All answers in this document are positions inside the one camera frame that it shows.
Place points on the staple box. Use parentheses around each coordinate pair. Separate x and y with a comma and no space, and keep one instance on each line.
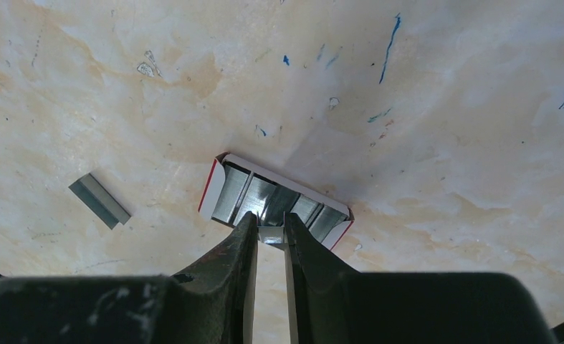
(236,186)

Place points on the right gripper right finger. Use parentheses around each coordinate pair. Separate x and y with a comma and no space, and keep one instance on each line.
(330,302)

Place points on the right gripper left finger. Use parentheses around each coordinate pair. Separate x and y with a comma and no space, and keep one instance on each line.
(209,301)

